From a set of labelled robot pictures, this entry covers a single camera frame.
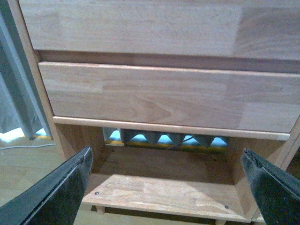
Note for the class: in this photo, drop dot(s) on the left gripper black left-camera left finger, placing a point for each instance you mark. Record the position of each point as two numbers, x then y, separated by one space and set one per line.
56 198

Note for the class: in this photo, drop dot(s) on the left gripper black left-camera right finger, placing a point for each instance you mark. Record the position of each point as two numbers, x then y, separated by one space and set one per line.
276 192

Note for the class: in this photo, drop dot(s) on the wooden shelf cabinet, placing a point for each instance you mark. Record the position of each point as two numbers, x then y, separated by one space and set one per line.
170 169

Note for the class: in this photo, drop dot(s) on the wooden drawer front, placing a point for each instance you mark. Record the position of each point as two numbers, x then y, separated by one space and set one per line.
174 96

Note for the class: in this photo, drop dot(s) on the grey curtain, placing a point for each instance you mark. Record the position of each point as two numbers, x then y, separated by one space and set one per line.
20 104

